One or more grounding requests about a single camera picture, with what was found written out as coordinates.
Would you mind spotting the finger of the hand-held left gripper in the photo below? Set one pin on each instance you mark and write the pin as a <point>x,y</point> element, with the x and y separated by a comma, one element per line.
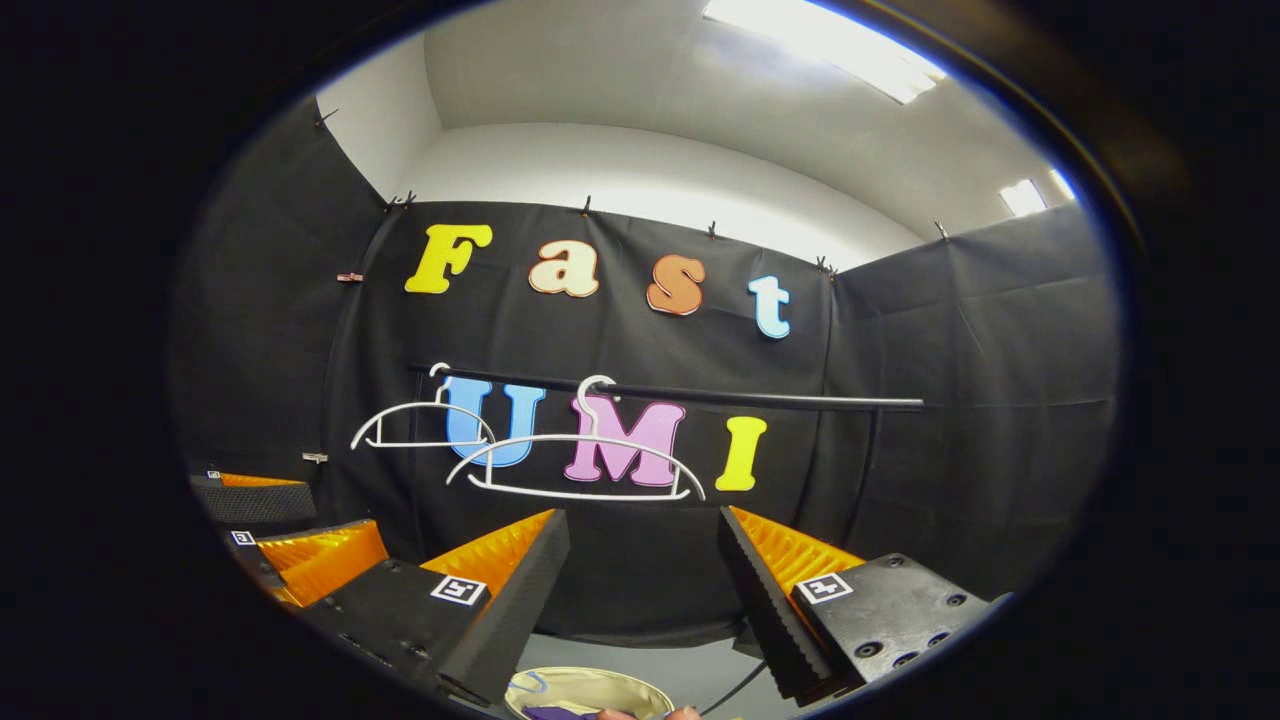
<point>260,500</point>
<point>325,560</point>

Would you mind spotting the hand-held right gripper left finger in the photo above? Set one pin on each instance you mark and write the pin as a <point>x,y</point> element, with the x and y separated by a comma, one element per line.
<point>520,600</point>

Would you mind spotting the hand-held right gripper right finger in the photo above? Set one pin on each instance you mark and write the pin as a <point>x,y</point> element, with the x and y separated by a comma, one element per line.
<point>765,600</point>

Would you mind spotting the purple shirt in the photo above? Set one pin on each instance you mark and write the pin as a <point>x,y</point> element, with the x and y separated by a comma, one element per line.
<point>555,713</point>

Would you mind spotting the white clothes hanger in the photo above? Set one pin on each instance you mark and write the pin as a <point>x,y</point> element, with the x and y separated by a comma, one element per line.
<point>420,408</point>
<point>590,440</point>

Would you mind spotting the small ceiling light panel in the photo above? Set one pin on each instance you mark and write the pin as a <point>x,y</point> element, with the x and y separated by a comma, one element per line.
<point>1022,197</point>

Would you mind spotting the long ceiling light panel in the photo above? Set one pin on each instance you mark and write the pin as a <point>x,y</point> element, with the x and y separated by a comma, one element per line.
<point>830,45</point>

